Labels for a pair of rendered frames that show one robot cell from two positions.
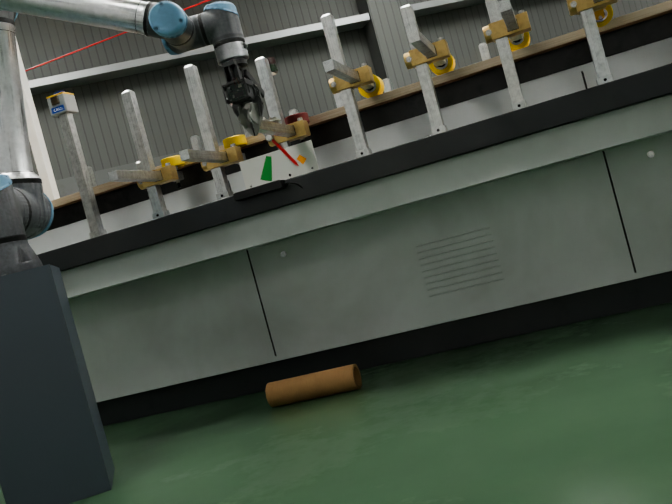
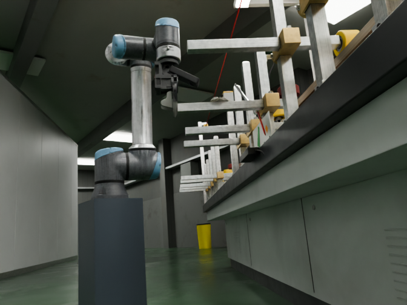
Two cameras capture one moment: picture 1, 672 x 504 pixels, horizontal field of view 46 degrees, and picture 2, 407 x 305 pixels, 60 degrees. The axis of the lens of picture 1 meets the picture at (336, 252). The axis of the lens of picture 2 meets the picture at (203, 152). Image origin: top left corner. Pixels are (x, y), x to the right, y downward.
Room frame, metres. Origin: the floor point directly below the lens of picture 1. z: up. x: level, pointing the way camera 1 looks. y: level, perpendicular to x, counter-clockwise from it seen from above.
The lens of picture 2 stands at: (1.90, -1.00, 0.41)
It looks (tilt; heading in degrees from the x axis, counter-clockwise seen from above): 13 degrees up; 68
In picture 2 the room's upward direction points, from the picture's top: 5 degrees counter-clockwise
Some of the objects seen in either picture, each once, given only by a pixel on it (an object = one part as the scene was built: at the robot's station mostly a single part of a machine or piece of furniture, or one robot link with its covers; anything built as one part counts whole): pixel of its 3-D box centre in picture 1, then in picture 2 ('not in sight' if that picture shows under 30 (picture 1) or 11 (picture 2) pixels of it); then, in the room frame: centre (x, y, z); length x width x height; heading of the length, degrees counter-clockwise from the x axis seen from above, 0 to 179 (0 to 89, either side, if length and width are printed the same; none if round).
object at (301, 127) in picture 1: (288, 133); (268, 106); (2.61, 0.05, 0.84); 0.14 x 0.06 x 0.05; 73
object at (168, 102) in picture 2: (253, 118); (169, 103); (2.25, 0.12, 0.86); 0.06 x 0.03 x 0.09; 163
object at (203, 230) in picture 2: not in sight; (204, 235); (5.13, 7.18, 0.29); 0.36 x 0.36 x 0.59
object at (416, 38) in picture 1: (429, 49); not in sight; (2.41, -0.43, 0.95); 0.50 x 0.04 x 0.04; 163
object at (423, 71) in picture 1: (426, 80); (317, 26); (2.47, -0.41, 0.87); 0.04 x 0.04 x 0.48; 73
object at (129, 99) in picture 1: (145, 157); (240, 128); (2.76, 0.55, 0.91); 0.04 x 0.04 x 0.48; 73
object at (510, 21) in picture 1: (511, 22); not in sight; (2.33, -0.67, 0.95); 0.50 x 0.04 x 0.04; 163
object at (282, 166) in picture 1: (278, 166); (261, 134); (2.60, 0.11, 0.75); 0.26 x 0.01 x 0.10; 73
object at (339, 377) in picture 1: (313, 385); not in sight; (2.54, 0.18, 0.04); 0.30 x 0.08 x 0.08; 73
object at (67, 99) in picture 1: (62, 105); (228, 99); (2.84, 0.80, 1.18); 0.07 x 0.07 x 0.08; 73
